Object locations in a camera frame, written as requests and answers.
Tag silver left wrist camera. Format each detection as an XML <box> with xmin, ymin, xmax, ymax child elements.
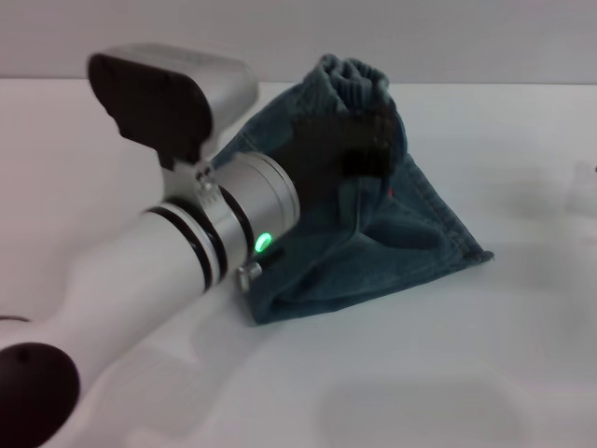
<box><xmin>87</xmin><ymin>42</ymin><xmax>260</xmax><ymax>172</ymax></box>

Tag blue denim shorts with embroidery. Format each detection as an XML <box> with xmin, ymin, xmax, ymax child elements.
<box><xmin>209</xmin><ymin>53</ymin><xmax>495</xmax><ymax>329</ymax></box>

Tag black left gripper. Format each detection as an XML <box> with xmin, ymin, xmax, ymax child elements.
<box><xmin>270</xmin><ymin>103</ymin><xmax>399</xmax><ymax>226</ymax></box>

